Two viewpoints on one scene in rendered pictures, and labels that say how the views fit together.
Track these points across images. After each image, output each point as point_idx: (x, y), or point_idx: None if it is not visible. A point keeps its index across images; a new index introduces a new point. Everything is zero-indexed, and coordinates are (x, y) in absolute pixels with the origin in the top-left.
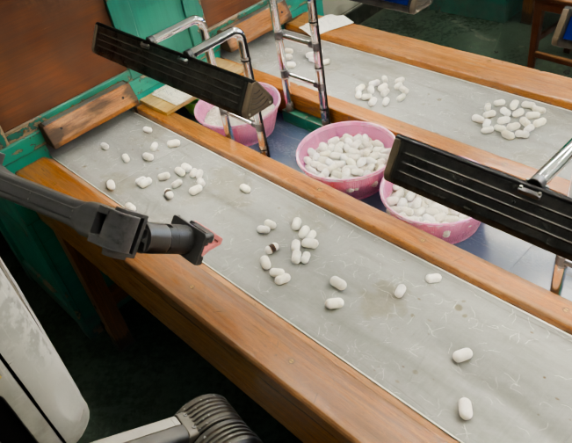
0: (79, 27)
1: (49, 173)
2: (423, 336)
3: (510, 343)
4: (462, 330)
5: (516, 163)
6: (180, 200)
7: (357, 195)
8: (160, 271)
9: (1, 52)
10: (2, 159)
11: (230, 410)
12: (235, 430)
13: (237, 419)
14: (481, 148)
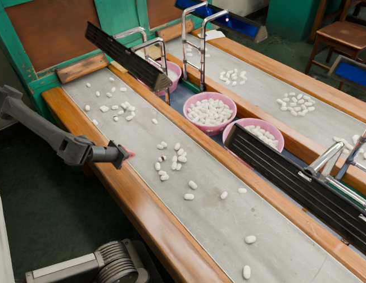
0: (80, 21)
1: (57, 96)
2: (231, 223)
3: (276, 236)
4: (252, 224)
5: (295, 131)
6: (121, 122)
7: (211, 133)
8: (103, 162)
9: (36, 30)
10: (20, 96)
11: (123, 251)
12: (123, 266)
13: (126, 258)
14: (278, 118)
